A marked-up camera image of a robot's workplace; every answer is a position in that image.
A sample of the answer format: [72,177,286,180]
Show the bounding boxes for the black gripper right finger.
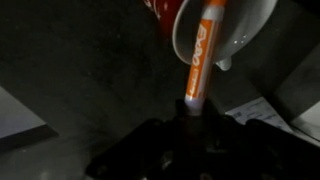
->
[201,98,224,125]

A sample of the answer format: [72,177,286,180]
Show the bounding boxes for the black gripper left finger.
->
[174,98,192,125]

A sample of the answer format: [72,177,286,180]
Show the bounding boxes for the red white-lined mug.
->
[143,0,279,72]

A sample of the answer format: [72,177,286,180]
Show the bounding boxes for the orange Expo marker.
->
[184,0,229,116]

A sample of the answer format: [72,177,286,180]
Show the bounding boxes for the white printed paper label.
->
[225,96,295,134]

